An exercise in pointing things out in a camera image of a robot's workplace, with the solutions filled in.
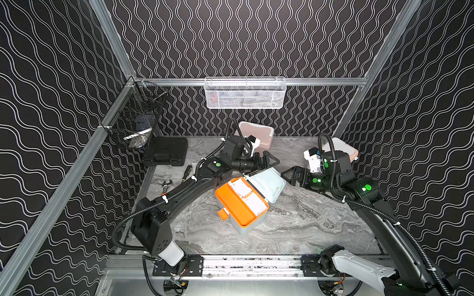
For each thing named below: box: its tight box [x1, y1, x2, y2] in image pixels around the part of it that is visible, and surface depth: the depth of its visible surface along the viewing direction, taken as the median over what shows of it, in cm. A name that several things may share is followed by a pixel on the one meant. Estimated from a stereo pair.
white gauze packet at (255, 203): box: [241, 192, 268, 216], surface depth 82 cm
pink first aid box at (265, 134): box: [238, 121, 275, 154], surface depth 105 cm
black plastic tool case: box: [141, 136, 189, 167], surface depth 109 cm
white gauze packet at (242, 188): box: [230, 178, 253, 198], surface depth 87 cm
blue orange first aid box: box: [214, 167, 287, 235], surface depth 81 cm
